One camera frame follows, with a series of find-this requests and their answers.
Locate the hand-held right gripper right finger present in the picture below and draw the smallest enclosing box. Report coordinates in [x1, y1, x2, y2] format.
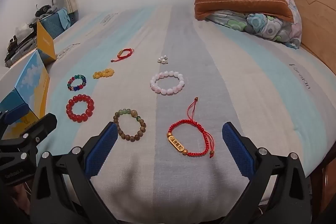
[220, 121, 311, 224]

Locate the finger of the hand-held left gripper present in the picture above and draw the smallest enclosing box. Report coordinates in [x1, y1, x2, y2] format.
[0, 113, 58, 155]
[0, 102, 29, 139]

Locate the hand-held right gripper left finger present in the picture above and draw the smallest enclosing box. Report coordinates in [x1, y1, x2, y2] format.
[29, 121, 118, 224]

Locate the wooden bead bracelet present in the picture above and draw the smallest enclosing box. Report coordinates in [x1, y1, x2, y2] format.
[113, 108, 147, 143]

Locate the red bead bracelet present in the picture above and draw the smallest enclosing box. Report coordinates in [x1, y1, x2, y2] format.
[66, 94, 95, 123]

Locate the white cardboard box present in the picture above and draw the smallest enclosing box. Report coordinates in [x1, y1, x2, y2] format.
[0, 20, 57, 139]

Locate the multicolour glass bead bracelet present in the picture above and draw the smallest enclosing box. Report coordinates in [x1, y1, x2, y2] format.
[67, 74, 87, 92]

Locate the red string bracelet gold charm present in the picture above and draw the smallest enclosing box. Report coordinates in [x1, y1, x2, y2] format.
[166, 97, 215, 159]

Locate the pink bead bracelet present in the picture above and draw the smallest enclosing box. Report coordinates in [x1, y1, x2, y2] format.
[150, 70, 185, 95]

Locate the grey suitcase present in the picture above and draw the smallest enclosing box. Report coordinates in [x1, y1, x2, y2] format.
[5, 35, 38, 68]

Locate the dark clutter on suitcase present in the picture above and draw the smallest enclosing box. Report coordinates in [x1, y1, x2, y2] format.
[7, 35, 21, 55]

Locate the striped bed sheet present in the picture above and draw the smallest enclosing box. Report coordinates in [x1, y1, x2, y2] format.
[0, 5, 334, 224]

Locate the white plastic bag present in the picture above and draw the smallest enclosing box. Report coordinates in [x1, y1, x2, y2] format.
[14, 23, 33, 35]

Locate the blue suitcase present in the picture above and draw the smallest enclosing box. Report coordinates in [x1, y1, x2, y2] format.
[39, 13, 71, 39]

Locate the light blue cloth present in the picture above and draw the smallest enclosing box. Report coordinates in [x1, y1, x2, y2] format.
[56, 8, 71, 30]

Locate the black bag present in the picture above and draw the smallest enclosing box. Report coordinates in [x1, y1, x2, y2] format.
[35, 4, 57, 17]

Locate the floral pillow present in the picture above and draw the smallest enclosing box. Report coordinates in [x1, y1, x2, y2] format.
[205, 0, 302, 49]

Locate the wooden bed headboard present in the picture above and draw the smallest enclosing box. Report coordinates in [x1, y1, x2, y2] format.
[287, 0, 336, 72]

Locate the yellow bead bracelet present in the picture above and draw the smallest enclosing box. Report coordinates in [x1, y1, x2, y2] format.
[92, 68, 115, 79]

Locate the small red string bracelet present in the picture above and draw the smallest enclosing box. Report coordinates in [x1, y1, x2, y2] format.
[111, 48, 134, 62]

